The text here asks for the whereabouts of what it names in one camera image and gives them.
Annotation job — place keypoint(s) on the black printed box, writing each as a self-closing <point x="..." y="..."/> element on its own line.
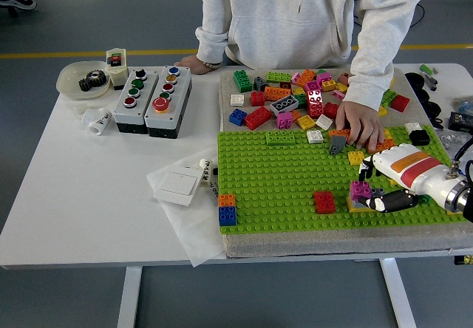
<point x="460" y="121"/>

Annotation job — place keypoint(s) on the pink small brick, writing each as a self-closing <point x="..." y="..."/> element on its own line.
<point x="338" y="94"/>

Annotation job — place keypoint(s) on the grey emergency-stop control box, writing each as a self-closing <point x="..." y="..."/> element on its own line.
<point x="179" y="99"/>

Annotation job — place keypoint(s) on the orange small brick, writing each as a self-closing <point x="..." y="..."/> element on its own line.
<point x="295" y="115"/>

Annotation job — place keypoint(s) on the black metal gear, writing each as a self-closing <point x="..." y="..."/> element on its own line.
<point x="97" y="77"/>
<point x="85" y="84"/>

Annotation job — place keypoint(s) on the black yellow labelled object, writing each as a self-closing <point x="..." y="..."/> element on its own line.
<point x="463" y="260"/>

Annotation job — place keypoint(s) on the yellow small brick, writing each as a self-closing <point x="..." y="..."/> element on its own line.
<point x="298" y="91"/>
<point x="341" y="87"/>

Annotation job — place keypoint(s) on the cream switch box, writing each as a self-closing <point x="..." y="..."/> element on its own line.
<point x="118" y="75"/>

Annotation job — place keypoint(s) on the black brick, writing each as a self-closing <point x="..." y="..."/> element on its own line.
<point x="419" y="137"/>

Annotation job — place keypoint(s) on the yellow curved brick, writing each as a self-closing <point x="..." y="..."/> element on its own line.
<point x="354" y="210"/>

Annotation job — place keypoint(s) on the person's left forearm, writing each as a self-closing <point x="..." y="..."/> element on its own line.
<point x="369" y="77"/>

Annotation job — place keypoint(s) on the person's right forearm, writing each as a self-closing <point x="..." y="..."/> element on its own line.
<point x="210" y="43"/>

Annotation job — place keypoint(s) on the white pipe tee fitting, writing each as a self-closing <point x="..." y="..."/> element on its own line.
<point x="98" y="121"/>

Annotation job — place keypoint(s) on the white plastic bowl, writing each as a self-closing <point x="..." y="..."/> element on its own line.
<point x="70" y="80"/>

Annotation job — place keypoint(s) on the dark grey slope brick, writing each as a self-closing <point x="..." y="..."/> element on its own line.
<point x="337" y="145"/>

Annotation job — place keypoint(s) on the grey four-button control box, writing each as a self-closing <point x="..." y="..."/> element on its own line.
<point x="148" y="95"/>

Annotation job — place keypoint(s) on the magenta brick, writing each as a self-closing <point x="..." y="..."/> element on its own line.
<point x="312" y="86"/>
<point x="284" y="120"/>
<point x="360" y="189"/>
<point x="323" y="77"/>

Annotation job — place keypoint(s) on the black round disc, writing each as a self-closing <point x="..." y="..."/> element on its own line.
<point x="433" y="109"/>
<point x="424" y="95"/>
<point x="414" y="78"/>

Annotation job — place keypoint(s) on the maroon brick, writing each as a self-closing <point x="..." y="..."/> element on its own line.
<point x="285" y="85"/>

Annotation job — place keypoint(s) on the green studded baseplate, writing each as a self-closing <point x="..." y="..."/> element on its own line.
<point x="266" y="180"/>

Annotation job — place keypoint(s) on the grey brick with dark studs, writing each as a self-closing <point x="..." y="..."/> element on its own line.
<point x="284" y="104"/>

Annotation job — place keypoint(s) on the dark grey small brick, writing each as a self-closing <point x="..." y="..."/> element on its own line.
<point x="259" y="83"/>

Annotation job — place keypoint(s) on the red tall brick white dots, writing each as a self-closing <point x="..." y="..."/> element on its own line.
<point x="315" y="103"/>

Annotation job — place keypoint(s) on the red small brick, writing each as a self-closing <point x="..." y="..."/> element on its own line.
<point x="257" y="98"/>

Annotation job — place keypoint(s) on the white table leg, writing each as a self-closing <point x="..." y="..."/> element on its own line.
<point x="397" y="294"/>
<point x="129" y="298"/>

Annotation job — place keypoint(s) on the red long brick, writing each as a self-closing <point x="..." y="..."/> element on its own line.
<point x="258" y="118"/>

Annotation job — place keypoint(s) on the brown brick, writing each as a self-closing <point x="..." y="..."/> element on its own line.
<point x="343" y="79"/>

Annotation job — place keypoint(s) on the white flat brick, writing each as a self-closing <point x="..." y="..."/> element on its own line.
<point x="324" y="122"/>

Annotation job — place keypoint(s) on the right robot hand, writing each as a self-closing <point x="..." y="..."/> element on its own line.
<point x="414" y="169"/>

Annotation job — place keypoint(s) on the lime green long brick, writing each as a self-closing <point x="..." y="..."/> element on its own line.
<point x="281" y="137"/>
<point x="279" y="77"/>

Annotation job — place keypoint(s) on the blue brick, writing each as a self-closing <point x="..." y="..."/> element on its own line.
<point x="227" y="215"/>
<point x="238" y="116"/>

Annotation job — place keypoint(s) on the orange long brick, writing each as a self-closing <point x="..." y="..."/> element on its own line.
<point x="277" y="93"/>
<point x="386" y="145"/>

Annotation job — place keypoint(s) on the person's left hand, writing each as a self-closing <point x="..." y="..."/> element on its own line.
<point x="364" y="121"/>

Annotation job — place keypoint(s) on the yellow flat brick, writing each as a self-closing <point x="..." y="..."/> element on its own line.
<point x="394" y="182"/>
<point x="306" y="122"/>

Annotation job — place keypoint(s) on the light grey long brick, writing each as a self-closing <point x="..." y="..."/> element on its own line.
<point x="377" y="192"/>

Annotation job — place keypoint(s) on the clear plastic bag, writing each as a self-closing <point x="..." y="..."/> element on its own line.
<point x="449" y="139"/>

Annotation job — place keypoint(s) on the white small brick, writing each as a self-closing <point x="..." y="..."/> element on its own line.
<point x="237" y="99"/>

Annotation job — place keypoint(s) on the person's right hand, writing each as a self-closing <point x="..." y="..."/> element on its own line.
<point x="196" y="64"/>

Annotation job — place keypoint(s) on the grey metal clip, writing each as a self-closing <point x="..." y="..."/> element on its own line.
<point x="430" y="81"/>

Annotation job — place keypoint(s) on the green plastic tool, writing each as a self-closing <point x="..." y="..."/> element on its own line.
<point x="425" y="68"/>

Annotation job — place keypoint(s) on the white printed tube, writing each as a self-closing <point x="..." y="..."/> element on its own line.
<point x="205" y="171"/>

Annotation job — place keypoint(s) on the white wall switch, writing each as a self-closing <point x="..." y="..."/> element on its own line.
<point x="177" y="184"/>

